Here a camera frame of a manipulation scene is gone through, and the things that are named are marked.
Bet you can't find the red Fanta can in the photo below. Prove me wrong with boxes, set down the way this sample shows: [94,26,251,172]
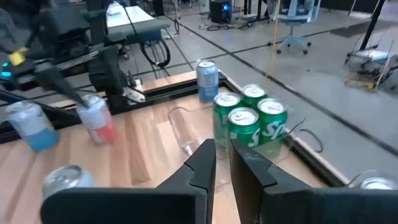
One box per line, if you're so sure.
[359,176,398,190]

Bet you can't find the grey floor stand base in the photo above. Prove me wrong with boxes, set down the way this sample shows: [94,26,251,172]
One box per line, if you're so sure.
[343,46,398,93]

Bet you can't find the yellow cable tag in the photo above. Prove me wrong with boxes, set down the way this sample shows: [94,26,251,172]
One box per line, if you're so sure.
[8,46,29,67]

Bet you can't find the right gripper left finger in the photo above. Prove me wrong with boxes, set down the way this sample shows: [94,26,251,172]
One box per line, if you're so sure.
[39,138,218,224]

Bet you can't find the yellow cable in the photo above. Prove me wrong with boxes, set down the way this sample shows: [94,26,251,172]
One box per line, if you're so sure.
[264,0,282,80]

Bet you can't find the white pink soda can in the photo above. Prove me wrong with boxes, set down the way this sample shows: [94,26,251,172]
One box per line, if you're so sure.
[76,94,119,146]

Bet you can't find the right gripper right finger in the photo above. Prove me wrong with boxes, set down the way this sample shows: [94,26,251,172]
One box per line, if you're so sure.
[229,139,398,224]

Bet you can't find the white blue soda can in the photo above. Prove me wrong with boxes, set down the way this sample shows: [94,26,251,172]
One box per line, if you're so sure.
[40,164,96,200]
[4,101,60,153]
[195,60,220,103]

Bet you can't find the computer tower blue lights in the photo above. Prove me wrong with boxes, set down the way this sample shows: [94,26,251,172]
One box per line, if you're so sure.
[209,0,233,25]

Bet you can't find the white office chair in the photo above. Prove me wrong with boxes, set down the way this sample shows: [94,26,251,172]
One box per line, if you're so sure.
[267,0,323,56]

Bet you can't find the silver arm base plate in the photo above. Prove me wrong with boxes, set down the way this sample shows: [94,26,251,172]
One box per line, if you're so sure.
[123,79,147,104]

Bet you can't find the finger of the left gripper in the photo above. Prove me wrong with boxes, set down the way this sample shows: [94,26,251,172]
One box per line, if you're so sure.
[88,45,126,98]
[34,66,90,109]

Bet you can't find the black floor cable loop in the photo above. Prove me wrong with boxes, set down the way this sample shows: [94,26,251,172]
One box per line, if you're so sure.
[139,37,172,70]

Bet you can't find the black aluminium table frame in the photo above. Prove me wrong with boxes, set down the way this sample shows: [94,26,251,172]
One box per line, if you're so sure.
[0,70,352,187]

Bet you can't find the black stand pole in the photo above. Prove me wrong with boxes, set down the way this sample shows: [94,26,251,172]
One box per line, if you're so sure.
[359,0,387,51]

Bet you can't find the grey side desk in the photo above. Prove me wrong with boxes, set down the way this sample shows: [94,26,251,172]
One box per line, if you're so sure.
[105,4,171,44]

